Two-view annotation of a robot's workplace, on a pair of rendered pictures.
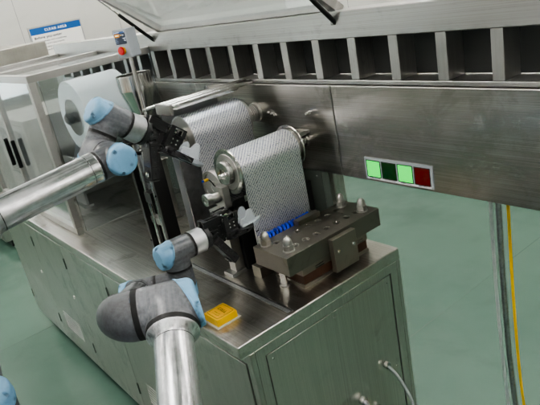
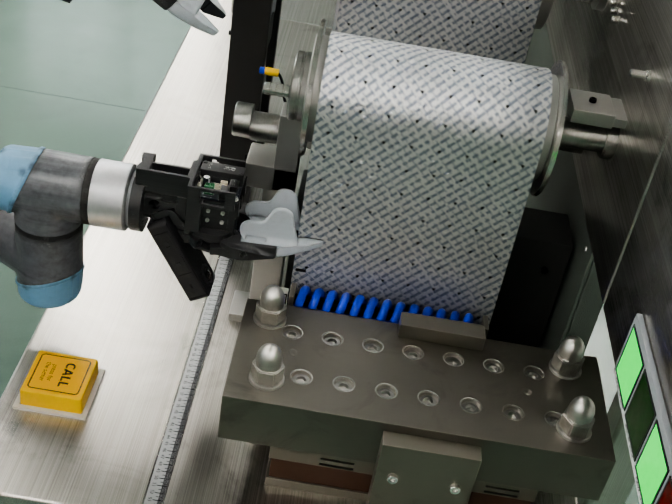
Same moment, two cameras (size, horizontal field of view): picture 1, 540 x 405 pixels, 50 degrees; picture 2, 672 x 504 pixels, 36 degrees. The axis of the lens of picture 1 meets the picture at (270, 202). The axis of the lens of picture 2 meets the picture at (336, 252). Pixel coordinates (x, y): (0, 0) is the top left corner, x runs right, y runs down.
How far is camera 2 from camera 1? 106 cm
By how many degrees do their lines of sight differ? 34
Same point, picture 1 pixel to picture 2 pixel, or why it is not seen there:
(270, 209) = (363, 245)
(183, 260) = (39, 217)
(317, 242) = (343, 415)
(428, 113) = not seen: outside the picture
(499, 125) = not seen: outside the picture
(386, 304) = not seen: outside the picture
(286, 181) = (450, 209)
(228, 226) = (196, 215)
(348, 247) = (432, 486)
